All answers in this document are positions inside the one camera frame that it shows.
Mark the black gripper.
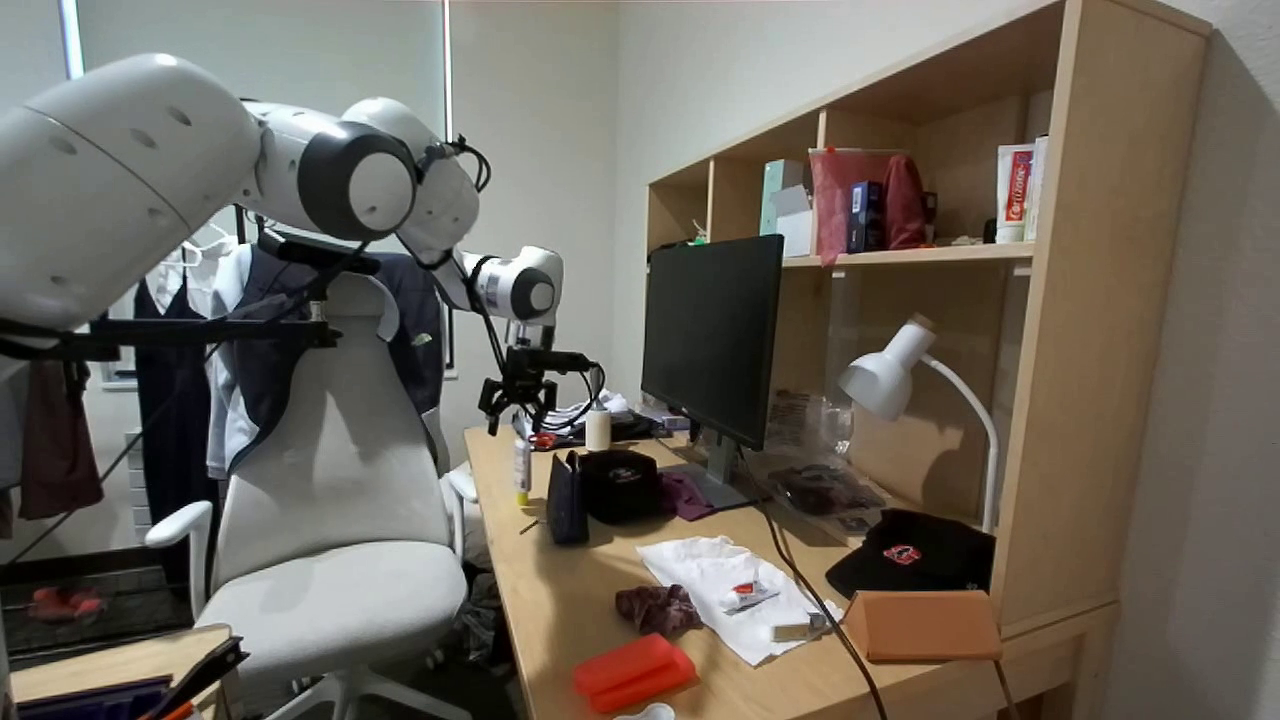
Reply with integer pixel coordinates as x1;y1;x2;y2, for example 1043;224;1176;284
475;342;604;440

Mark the white desk lamp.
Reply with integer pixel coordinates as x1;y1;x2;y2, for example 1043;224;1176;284
835;313;1004;535

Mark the navy star-print pouch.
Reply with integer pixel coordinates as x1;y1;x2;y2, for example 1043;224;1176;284
544;453;590;552

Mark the black cap with white lettering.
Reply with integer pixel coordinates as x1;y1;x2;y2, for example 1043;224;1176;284
573;448;679;526

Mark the purple flat item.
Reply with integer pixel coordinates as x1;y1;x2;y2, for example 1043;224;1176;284
660;462;750;525

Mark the white office chair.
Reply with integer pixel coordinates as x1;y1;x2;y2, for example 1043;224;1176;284
138;272;484;720

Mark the black computer monitor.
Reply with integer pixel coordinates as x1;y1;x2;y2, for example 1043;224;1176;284
641;230;788;514

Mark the dark maroon cloth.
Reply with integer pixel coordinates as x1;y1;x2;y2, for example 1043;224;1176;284
611;581;702;638

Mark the navy jacket with white shirt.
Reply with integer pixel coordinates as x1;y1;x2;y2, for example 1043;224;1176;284
204;234;452;477

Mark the red plastic case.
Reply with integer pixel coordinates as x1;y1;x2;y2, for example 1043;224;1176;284
573;630;702;720

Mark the plain white box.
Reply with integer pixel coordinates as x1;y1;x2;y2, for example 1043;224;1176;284
771;184;819;262

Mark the teal box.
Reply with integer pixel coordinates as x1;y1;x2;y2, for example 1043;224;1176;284
755;155;813;241

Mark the navy hanging garment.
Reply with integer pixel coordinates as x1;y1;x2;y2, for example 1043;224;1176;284
131;272;215;525

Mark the small grey packet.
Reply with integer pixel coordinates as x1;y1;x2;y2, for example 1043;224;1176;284
769;608;840;643

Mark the red bag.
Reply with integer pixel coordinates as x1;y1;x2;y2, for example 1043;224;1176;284
803;144;934;261

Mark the black cap with red patch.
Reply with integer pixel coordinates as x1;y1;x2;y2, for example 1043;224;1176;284
822;505;998;601

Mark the tan cardboard box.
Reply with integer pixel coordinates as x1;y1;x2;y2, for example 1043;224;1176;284
840;587;1004;669

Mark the maroon hanging garment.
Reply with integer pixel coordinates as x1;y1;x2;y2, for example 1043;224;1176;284
14;355;106;525

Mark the wooden side table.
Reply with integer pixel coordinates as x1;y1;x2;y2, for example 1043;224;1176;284
2;621;252;720

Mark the black tray with red object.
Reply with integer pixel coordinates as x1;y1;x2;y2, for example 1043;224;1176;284
0;545;191;672

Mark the white box with red print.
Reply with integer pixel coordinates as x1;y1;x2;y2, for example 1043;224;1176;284
990;137;1051;246

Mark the wooden shelf hutch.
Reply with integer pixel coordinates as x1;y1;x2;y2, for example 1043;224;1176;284
643;0;1217;638

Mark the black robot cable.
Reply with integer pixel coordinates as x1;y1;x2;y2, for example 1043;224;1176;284
444;132;611;437

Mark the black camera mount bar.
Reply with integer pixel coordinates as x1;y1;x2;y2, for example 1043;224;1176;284
0;299;343;369

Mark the black desk cable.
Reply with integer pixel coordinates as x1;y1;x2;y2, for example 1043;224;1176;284
755;501;896;720

